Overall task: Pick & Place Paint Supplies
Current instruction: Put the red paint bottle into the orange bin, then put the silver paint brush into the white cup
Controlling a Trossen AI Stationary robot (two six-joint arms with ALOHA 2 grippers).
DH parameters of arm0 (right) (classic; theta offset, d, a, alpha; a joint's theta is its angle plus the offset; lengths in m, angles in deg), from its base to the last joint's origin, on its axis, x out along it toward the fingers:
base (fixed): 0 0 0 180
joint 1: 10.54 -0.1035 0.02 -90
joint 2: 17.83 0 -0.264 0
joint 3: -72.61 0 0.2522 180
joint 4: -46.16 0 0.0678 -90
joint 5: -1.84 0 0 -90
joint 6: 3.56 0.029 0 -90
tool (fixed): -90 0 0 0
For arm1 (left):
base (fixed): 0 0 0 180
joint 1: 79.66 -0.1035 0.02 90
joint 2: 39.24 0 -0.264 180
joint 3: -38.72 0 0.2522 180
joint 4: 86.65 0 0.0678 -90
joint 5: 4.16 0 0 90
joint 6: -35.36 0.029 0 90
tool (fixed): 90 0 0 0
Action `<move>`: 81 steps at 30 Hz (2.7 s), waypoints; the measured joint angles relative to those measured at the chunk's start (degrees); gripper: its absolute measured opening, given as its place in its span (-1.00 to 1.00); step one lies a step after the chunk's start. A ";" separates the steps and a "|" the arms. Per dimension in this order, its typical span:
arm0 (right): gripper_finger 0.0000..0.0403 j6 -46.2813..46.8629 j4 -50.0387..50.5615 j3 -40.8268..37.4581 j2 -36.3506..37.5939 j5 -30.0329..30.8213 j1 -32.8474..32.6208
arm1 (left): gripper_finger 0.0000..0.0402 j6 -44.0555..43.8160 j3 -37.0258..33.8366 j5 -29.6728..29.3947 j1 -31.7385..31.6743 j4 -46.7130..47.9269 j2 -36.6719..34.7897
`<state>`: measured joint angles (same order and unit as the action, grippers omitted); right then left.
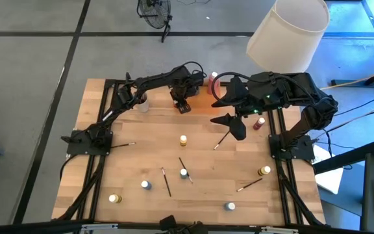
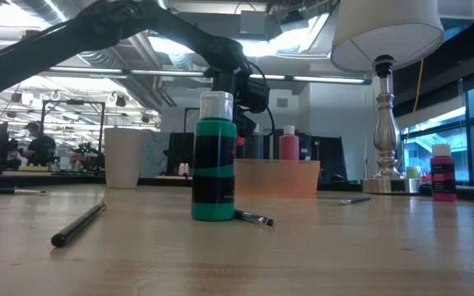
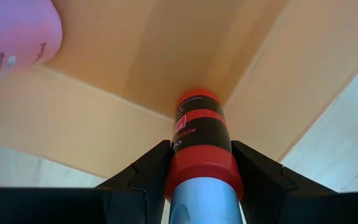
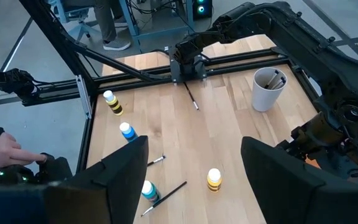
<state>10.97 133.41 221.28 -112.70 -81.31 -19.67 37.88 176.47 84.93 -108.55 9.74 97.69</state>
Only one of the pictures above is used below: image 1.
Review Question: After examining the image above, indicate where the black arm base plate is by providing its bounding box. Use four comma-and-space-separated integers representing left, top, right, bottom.
269, 135, 316, 161
66, 129, 114, 156

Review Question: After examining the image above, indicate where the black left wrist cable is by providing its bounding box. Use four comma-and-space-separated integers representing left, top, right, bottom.
179, 60, 207, 79

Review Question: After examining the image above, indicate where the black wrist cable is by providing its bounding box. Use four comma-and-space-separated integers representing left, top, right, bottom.
210, 71, 272, 108
179, 60, 207, 79

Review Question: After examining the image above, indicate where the yellow power cable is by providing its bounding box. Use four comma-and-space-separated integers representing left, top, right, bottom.
319, 66, 374, 91

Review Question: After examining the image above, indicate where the white flat box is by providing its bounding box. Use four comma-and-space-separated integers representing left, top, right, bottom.
312, 144, 345, 195

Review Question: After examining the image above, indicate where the large coral paint bottle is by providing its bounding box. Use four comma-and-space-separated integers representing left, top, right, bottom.
206, 71, 222, 96

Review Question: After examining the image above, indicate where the silver lamp cream shade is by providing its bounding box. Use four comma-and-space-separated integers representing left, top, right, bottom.
245, 0, 331, 75

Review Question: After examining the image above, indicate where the orange translucent plastic tray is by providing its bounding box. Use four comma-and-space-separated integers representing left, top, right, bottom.
173, 86, 223, 114

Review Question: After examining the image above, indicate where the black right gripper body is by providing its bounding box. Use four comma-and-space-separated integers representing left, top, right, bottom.
225, 75, 274, 116

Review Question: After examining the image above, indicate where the black floor fan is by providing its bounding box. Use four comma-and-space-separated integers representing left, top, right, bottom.
136, 0, 173, 44

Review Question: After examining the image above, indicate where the black teleoperation handle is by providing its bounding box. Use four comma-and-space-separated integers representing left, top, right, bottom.
159, 214, 178, 233
180, 221, 209, 234

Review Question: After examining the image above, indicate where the black aluminium rig frame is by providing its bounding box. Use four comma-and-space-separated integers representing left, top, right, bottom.
0, 77, 374, 234

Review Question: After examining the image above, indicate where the black metal beam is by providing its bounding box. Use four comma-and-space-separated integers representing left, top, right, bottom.
312, 139, 374, 176

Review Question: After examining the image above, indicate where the small magenta paint bottle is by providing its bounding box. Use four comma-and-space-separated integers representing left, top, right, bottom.
253, 117, 266, 131

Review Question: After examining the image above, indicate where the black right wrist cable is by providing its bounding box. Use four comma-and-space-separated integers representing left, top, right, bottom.
210, 71, 272, 108

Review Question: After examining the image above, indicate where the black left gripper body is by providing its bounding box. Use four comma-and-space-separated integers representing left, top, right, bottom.
169, 64, 206, 98

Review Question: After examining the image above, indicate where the white paper cup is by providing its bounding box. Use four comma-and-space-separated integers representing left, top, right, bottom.
134, 91, 151, 113

